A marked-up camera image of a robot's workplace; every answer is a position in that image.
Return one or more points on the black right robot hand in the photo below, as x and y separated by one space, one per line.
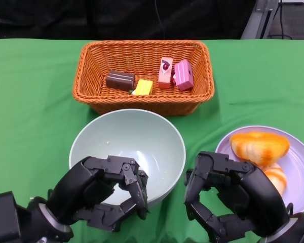
261 197

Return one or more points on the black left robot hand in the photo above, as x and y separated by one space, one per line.
78 187

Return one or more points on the white orange striped bread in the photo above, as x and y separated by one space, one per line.
277 179

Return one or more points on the grey bowl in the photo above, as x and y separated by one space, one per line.
131 136

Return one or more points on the brown layered toy cake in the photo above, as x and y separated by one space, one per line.
120 79

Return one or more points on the yellow layered toy cake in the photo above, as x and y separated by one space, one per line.
144 87

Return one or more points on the pink layered toy cake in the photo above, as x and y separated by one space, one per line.
183 74
164 76

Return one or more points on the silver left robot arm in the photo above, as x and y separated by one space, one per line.
50 222

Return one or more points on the lilac plate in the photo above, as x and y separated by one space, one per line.
299 157

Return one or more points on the orange wicker basket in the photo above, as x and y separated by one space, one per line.
91 86

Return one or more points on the green tablecloth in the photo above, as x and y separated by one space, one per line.
30 76

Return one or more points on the black backdrop curtain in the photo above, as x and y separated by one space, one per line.
66 17

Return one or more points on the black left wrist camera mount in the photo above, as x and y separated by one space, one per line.
3 217

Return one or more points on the grey metal frame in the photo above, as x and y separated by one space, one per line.
256 17

